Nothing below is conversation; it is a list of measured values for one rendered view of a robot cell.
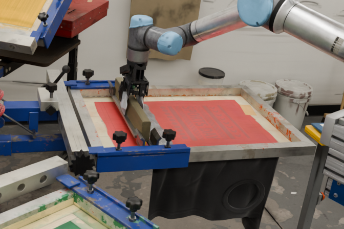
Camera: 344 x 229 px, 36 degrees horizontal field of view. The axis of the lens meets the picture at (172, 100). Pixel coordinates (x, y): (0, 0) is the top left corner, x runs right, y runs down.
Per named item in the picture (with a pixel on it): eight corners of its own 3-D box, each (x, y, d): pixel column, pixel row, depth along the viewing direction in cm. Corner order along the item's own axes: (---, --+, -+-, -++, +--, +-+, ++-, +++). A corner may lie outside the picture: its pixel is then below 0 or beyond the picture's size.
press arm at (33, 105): (55, 113, 186) (55, 100, 184) (57, 120, 181) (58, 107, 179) (3, 114, 180) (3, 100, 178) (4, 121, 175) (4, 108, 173)
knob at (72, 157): (90, 166, 158) (92, 144, 155) (94, 176, 153) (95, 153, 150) (65, 167, 155) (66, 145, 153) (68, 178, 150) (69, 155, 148)
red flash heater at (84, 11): (38, 4, 325) (38, -15, 321) (109, 16, 318) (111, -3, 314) (-14, 26, 269) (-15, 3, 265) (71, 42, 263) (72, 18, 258)
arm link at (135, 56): (125, 44, 183) (147, 45, 185) (124, 56, 185) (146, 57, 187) (130, 51, 176) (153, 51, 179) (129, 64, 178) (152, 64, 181)
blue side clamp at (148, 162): (183, 159, 176) (185, 141, 174) (188, 167, 172) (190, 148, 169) (93, 164, 166) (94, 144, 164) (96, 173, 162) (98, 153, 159)
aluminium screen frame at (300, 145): (243, 92, 239) (245, 84, 238) (314, 155, 189) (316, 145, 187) (67, 94, 213) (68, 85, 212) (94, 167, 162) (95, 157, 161)
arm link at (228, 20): (304, -28, 157) (182, 21, 189) (288, -26, 149) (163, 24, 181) (316, 9, 158) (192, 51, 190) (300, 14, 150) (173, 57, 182)
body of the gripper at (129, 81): (126, 98, 181) (130, 65, 177) (121, 88, 189) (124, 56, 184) (148, 97, 184) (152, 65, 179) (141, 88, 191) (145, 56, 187)
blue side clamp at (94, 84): (140, 95, 224) (141, 79, 222) (143, 99, 220) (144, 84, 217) (68, 96, 214) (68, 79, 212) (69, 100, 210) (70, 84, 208)
